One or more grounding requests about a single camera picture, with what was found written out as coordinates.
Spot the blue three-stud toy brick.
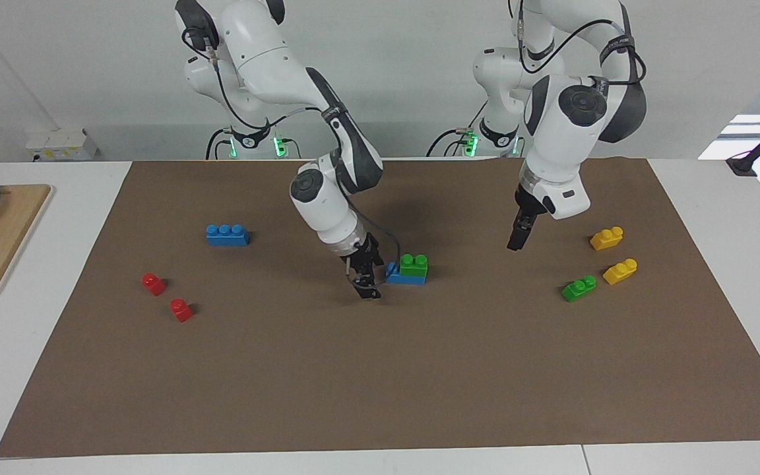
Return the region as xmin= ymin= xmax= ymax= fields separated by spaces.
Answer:
xmin=206 ymin=224 xmax=250 ymax=247
xmin=385 ymin=261 xmax=428 ymax=286

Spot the green two-stud toy brick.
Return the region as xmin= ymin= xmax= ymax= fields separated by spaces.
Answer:
xmin=399 ymin=253 xmax=429 ymax=278
xmin=562 ymin=274 xmax=598 ymax=303

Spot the yellow two-stud toy brick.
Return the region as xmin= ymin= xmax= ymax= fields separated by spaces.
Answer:
xmin=602 ymin=258 xmax=639 ymax=286
xmin=590 ymin=226 xmax=625 ymax=251

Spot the brown table mat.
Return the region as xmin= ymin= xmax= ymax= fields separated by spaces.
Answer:
xmin=0 ymin=158 xmax=760 ymax=458

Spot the wooden cutting board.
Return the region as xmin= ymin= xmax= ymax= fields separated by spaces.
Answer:
xmin=0 ymin=184 xmax=55 ymax=306

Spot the black left base cable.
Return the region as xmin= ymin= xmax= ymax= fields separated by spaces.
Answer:
xmin=426 ymin=99 xmax=488 ymax=158

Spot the black base cable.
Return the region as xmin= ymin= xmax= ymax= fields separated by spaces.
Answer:
xmin=426 ymin=99 xmax=488 ymax=158
xmin=205 ymin=128 xmax=233 ymax=160

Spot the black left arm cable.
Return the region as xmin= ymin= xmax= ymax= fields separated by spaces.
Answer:
xmin=515 ymin=0 xmax=649 ymax=86

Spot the black right base cable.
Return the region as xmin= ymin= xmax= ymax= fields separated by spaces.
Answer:
xmin=205 ymin=128 xmax=233 ymax=160

